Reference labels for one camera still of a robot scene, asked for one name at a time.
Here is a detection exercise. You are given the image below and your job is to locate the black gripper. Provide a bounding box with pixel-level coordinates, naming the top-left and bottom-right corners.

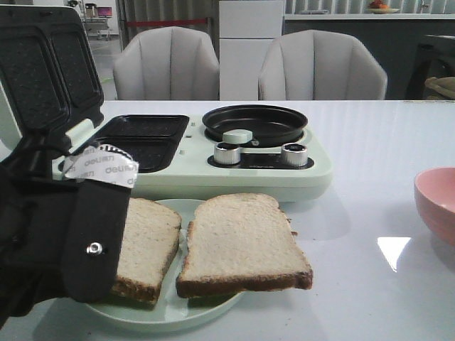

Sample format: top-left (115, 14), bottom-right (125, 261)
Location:
top-left (1, 133), bottom-right (139, 321)

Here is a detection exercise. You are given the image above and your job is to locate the bread slice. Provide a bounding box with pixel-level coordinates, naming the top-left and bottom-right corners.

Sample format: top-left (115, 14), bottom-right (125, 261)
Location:
top-left (112, 198), bottom-right (182, 305)
top-left (176, 193), bottom-right (314, 298)

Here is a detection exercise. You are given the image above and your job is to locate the breakfast maker hinged lid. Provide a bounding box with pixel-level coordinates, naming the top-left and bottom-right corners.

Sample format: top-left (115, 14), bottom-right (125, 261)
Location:
top-left (1, 5), bottom-right (104, 151)

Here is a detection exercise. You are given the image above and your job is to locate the pink bowl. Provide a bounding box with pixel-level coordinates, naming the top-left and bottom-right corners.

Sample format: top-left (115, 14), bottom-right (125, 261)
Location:
top-left (414, 167), bottom-right (454, 246)

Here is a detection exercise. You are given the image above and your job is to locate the light green breakfast maker base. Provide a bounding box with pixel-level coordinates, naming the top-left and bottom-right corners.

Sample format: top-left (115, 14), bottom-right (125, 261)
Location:
top-left (66, 114), bottom-right (332, 202)

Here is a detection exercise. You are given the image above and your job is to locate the left silver control knob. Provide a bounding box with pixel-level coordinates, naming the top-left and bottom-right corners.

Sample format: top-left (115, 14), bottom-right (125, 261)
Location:
top-left (213, 142), bottom-right (241, 166)

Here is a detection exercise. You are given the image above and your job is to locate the silver control knob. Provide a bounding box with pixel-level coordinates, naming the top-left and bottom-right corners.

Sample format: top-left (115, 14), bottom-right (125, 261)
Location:
top-left (280, 143), bottom-right (308, 167)
top-left (213, 142), bottom-right (241, 166)

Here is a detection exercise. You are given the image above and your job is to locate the left beige upholstered chair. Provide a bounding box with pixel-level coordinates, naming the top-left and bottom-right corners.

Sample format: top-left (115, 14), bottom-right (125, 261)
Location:
top-left (113, 26), bottom-right (220, 101)

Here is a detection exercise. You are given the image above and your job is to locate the beige upholstered chair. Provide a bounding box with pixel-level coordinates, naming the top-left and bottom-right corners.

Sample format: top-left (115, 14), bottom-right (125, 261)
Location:
top-left (113, 26), bottom-right (220, 101)
top-left (258, 30), bottom-right (387, 101)

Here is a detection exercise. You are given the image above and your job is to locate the light green round plate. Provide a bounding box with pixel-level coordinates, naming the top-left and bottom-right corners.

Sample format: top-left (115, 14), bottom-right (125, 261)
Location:
top-left (87, 199), bottom-right (243, 332)

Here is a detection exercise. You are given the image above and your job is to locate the round black frying pan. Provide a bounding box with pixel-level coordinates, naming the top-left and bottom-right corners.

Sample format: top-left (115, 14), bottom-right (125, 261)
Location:
top-left (202, 104), bottom-right (308, 148)

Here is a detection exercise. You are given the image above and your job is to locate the right silver control knob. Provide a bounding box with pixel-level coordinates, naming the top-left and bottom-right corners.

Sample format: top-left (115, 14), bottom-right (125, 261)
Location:
top-left (280, 143), bottom-right (308, 167)

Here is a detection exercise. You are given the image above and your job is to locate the white cabinet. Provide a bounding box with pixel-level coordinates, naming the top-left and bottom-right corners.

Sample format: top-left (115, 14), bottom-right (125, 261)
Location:
top-left (219, 1), bottom-right (284, 100)

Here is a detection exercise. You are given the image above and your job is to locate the right beige upholstered chair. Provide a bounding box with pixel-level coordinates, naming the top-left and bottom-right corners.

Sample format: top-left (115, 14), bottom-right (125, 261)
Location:
top-left (258, 30), bottom-right (387, 101)

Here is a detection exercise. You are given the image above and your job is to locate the fruit bowl on counter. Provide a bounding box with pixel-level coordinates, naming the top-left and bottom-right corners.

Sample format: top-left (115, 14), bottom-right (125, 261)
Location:
top-left (367, 0), bottom-right (399, 14)

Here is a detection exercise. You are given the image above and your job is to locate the grey counter with white top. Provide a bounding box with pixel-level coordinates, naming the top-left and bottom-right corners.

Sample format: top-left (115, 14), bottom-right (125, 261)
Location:
top-left (284, 13), bottom-right (454, 99)

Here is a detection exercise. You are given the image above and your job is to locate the dark washing machine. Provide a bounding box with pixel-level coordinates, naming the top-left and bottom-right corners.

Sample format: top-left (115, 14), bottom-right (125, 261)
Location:
top-left (405, 35), bottom-right (454, 99)

